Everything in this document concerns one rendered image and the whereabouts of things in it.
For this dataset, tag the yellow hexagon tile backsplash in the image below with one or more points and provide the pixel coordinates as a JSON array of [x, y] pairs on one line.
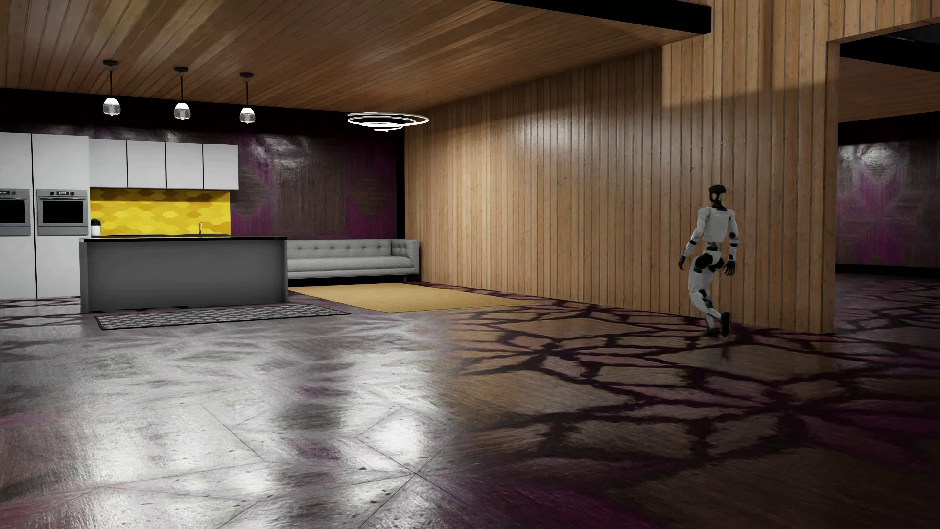
[[160, 211]]

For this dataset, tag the white tall cabinet unit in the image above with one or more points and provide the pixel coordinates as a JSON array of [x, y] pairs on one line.
[[37, 161]]

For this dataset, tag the black robot head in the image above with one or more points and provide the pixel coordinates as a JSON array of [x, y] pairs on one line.
[[717, 194]]

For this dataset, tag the white upper wall cabinets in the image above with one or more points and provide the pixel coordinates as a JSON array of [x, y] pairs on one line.
[[164, 164]]

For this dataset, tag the grey tufted sofa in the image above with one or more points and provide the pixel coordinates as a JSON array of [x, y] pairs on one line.
[[352, 257]]

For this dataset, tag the glass pendant lamp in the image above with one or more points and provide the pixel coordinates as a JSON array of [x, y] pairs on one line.
[[182, 110], [247, 114], [111, 106]]

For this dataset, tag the white left robot leg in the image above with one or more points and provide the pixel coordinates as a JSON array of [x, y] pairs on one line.
[[700, 283]]

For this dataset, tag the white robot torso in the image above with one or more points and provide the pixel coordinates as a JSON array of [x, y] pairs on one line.
[[714, 225]]

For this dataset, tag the yellow woven rug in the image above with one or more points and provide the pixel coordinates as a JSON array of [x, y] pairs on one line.
[[411, 296]]

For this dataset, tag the black white patterned runner mat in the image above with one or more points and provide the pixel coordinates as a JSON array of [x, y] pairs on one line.
[[220, 316]]

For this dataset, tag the grey kitchen island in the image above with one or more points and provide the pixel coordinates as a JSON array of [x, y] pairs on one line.
[[183, 272]]

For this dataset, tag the steel built-in oven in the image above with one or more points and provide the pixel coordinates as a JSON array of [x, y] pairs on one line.
[[13, 211], [62, 211]]

